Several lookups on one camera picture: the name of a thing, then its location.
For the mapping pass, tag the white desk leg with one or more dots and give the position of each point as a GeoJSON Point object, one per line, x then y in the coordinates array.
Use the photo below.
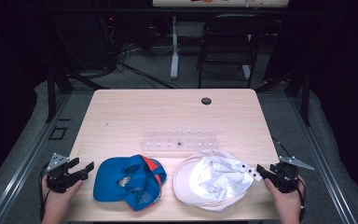
{"type": "Point", "coordinates": [246, 72]}
{"type": "Point", "coordinates": [174, 49]}

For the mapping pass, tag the clear acrylic rack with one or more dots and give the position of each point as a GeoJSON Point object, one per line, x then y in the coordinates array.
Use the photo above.
{"type": "Point", "coordinates": [180, 144]}

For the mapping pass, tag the black round table grommet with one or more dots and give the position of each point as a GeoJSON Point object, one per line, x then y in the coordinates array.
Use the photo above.
{"type": "Point", "coordinates": [206, 100]}

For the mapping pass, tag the aluminium floor rail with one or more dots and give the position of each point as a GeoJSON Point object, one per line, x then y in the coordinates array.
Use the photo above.
{"type": "Point", "coordinates": [323, 161]}
{"type": "Point", "coordinates": [28, 158]}

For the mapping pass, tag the black computer tower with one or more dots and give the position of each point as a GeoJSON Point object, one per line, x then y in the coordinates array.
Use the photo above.
{"type": "Point", "coordinates": [84, 40]}

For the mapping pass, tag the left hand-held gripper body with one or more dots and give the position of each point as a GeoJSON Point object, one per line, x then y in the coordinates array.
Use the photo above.
{"type": "Point", "coordinates": [59, 180]}

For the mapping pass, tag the person's right hand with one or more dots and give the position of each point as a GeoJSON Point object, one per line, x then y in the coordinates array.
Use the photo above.
{"type": "Point", "coordinates": [287, 203]}

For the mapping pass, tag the person's left hand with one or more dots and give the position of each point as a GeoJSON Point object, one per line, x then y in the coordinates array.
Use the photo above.
{"type": "Point", "coordinates": [56, 202]}

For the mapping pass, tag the blue and orange cap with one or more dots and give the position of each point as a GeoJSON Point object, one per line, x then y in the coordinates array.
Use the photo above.
{"type": "Point", "coordinates": [112, 183]}

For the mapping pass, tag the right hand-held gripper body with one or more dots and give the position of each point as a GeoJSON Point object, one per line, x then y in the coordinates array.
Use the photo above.
{"type": "Point", "coordinates": [287, 179]}

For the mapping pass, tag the black folding chair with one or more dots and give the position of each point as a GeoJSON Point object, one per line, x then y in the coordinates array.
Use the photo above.
{"type": "Point", "coordinates": [230, 46]}

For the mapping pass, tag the white and pink cap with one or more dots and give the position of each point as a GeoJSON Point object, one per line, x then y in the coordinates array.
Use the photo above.
{"type": "Point", "coordinates": [211, 180]}

